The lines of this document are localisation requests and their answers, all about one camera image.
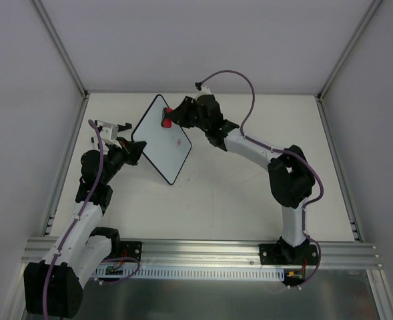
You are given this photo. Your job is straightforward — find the purple cable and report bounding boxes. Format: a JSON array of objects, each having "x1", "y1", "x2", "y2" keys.
[
  {"x1": 195, "y1": 69, "x2": 324, "y2": 290},
  {"x1": 42, "y1": 119, "x2": 105, "y2": 317}
]

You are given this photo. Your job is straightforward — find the left aluminium frame post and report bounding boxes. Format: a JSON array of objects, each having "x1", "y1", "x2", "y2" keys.
[{"x1": 29, "y1": 0, "x2": 88, "y2": 99}]

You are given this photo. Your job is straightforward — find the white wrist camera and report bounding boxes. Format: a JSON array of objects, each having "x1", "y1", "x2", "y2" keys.
[
  {"x1": 194, "y1": 82, "x2": 212, "y2": 99},
  {"x1": 95, "y1": 119, "x2": 123, "y2": 147}
]

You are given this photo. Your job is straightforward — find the small black-framed whiteboard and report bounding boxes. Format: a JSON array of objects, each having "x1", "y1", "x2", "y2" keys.
[{"x1": 131, "y1": 94, "x2": 192, "y2": 185}]

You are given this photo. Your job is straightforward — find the aluminium mounting rail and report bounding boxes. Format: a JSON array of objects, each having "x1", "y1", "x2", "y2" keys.
[{"x1": 21, "y1": 235, "x2": 384, "y2": 271}]

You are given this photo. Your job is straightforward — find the white slotted cable duct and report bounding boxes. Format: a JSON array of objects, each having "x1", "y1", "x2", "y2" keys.
[{"x1": 91, "y1": 263, "x2": 285, "y2": 282}]

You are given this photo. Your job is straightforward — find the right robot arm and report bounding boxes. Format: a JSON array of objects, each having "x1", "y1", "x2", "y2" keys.
[{"x1": 161, "y1": 94, "x2": 315, "y2": 265}]

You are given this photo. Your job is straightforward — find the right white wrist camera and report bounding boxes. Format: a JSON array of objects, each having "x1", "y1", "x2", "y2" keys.
[{"x1": 194, "y1": 82, "x2": 212, "y2": 99}]

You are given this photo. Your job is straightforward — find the red bone-shaped eraser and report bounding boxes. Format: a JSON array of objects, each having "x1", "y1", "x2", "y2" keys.
[{"x1": 161, "y1": 107, "x2": 173, "y2": 129}]

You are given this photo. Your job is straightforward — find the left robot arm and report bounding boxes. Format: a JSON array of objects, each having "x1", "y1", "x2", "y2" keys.
[{"x1": 23, "y1": 137, "x2": 147, "y2": 319}]

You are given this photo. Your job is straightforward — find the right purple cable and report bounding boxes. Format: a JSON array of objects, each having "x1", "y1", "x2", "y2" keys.
[{"x1": 195, "y1": 69, "x2": 324, "y2": 290}]

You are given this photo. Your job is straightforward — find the aluminium frame post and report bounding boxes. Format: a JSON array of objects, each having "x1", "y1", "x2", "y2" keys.
[
  {"x1": 317, "y1": 0, "x2": 383, "y2": 101},
  {"x1": 29, "y1": 0, "x2": 88, "y2": 99}
]

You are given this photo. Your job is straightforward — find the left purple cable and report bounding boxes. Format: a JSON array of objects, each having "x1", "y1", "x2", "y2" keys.
[{"x1": 42, "y1": 119, "x2": 105, "y2": 317}]

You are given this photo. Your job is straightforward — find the right aluminium frame post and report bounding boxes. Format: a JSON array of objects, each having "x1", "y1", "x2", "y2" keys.
[{"x1": 317, "y1": 0, "x2": 383, "y2": 101}]

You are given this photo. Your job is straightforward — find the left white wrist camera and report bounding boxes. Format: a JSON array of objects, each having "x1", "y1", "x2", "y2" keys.
[{"x1": 95, "y1": 119, "x2": 123, "y2": 147}]

